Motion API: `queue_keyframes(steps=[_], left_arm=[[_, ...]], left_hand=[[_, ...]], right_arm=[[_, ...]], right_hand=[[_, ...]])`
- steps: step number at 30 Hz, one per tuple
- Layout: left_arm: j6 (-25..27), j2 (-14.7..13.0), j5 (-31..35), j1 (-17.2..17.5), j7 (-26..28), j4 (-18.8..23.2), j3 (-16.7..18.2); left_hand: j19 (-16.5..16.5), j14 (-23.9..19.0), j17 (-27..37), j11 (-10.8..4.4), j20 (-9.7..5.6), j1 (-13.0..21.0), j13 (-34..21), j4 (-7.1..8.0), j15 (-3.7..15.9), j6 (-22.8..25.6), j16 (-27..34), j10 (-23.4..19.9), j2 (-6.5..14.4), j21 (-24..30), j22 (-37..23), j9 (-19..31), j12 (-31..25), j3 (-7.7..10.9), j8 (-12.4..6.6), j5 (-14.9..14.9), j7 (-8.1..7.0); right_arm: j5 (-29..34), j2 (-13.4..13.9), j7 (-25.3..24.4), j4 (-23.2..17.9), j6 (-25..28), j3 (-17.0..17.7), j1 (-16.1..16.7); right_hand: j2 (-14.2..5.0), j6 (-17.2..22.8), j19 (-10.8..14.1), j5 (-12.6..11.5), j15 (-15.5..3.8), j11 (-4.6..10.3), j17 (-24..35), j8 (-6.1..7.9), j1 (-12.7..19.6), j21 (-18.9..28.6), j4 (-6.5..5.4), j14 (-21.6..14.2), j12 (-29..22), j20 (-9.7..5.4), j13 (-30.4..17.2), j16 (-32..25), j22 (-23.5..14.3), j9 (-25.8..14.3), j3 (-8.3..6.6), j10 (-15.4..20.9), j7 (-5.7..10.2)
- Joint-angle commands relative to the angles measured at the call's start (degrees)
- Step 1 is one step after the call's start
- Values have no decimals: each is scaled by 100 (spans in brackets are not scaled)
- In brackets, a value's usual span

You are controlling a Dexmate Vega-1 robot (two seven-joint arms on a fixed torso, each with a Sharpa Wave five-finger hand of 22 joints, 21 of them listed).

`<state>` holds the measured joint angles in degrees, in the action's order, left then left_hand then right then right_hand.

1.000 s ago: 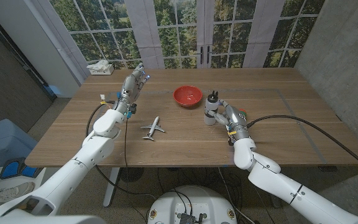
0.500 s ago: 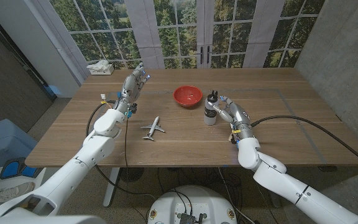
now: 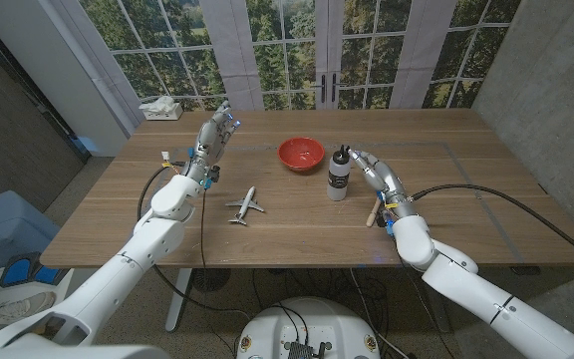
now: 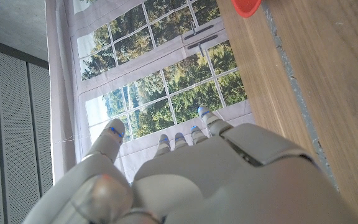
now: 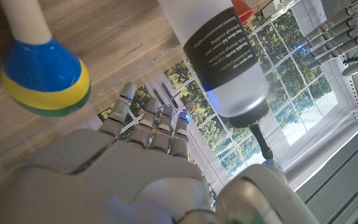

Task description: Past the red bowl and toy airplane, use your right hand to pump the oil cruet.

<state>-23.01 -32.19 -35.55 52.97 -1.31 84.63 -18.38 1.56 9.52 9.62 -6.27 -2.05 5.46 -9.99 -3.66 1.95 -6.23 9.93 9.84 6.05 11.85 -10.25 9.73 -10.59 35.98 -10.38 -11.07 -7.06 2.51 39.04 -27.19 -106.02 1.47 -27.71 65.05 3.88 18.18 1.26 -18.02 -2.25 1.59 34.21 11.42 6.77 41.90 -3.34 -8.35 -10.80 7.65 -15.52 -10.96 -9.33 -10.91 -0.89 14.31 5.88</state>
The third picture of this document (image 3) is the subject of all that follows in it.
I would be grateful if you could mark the white toy airplane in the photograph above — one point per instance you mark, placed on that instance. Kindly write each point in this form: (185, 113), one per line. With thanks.
(244, 204)

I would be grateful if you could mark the printed window backdrop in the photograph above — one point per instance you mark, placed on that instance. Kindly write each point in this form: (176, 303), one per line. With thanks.
(287, 55)

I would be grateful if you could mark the grey sneaker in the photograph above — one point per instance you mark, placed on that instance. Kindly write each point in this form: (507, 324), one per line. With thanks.
(13, 314)

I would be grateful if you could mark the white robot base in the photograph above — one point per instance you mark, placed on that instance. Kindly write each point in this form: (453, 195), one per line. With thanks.
(307, 324)

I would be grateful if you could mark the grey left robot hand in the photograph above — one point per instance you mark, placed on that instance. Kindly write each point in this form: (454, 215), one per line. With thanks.
(208, 144)

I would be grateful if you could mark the white tissue box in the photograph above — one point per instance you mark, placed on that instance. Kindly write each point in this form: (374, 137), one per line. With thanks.
(162, 112)

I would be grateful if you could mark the white table leg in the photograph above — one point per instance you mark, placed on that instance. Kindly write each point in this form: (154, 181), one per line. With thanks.
(177, 299)

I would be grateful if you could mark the black floor fan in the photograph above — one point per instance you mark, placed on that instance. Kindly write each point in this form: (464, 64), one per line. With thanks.
(210, 279)

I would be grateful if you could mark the white oil cruet bottle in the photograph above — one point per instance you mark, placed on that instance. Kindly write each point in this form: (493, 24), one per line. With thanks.
(338, 177)

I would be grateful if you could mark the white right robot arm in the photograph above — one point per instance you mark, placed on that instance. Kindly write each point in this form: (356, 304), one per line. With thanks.
(466, 284)

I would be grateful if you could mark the blue upholstered seat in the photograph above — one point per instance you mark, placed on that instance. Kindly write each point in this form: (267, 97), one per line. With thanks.
(3, 224)

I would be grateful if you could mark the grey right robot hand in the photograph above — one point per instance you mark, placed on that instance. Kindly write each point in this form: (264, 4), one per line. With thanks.
(384, 179)

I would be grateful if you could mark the colourful wooden maraca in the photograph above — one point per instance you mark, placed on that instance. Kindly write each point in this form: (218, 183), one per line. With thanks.
(373, 215)

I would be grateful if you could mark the red bowl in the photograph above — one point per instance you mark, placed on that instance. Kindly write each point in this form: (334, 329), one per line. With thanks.
(300, 153)

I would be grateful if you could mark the blue black foot pedal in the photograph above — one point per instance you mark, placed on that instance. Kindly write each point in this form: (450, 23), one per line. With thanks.
(18, 270)

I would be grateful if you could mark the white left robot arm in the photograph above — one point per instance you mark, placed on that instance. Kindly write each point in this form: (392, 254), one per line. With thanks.
(160, 232)

